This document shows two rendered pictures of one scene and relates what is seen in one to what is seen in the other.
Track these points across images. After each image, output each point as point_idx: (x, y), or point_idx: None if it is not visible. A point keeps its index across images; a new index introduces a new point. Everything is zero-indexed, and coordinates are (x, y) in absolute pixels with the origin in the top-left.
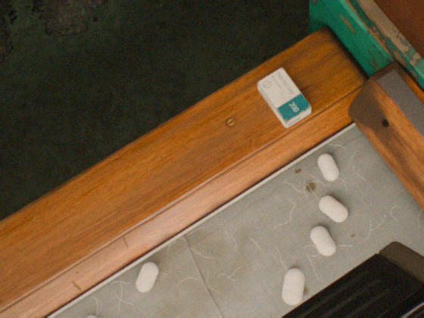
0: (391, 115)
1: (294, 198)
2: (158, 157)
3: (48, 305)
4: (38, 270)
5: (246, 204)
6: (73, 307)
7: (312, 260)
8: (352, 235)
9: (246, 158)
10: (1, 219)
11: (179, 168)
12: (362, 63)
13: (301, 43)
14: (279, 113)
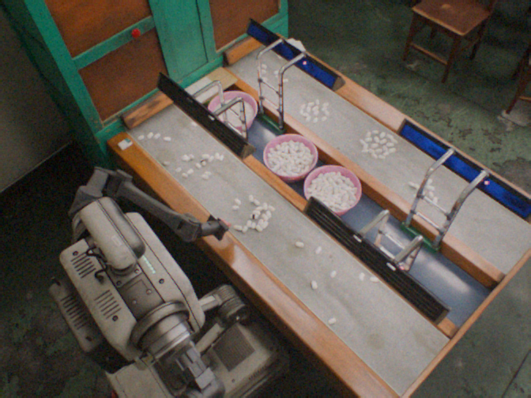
0: (131, 116)
1: (148, 143)
2: (139, 164)
3: (174, 179)
4: (166, 180)
5: (149, 151)
6: (174, 176)
7: (161, 138)
8: (156, 133)
9: (139, 149)
10: None
11: (141, 160)
12: (116, 133)
13: (111, 144)
14: (129, 143)
